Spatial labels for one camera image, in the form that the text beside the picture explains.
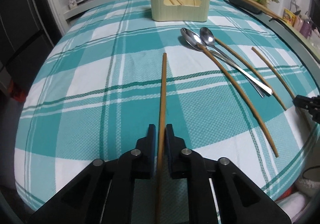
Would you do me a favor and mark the white knife block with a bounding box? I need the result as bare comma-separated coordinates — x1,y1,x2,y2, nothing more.
268,0,291,17

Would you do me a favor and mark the black refrigerator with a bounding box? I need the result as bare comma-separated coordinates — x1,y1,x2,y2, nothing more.
1,0,62,96

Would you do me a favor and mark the wooden cutting board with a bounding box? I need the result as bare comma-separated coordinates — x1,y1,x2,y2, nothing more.
228,0,284,21

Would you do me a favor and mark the yellow printed box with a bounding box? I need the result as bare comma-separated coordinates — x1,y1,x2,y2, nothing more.
283,8,296,26

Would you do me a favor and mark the teal plaid tablecloth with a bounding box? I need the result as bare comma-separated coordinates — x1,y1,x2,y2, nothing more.
14,0,319,210

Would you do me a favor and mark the wooden chopstick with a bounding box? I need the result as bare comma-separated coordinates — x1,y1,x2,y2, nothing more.
251,47,295,99
214,37,287,111
155,53,167,223

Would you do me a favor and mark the steel spoon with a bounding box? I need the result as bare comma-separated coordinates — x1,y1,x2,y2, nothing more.
180,27,265,98
200,27,273,97

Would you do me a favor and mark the chopstick across spoon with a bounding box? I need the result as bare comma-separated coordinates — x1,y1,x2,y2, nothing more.
196,43,279,157

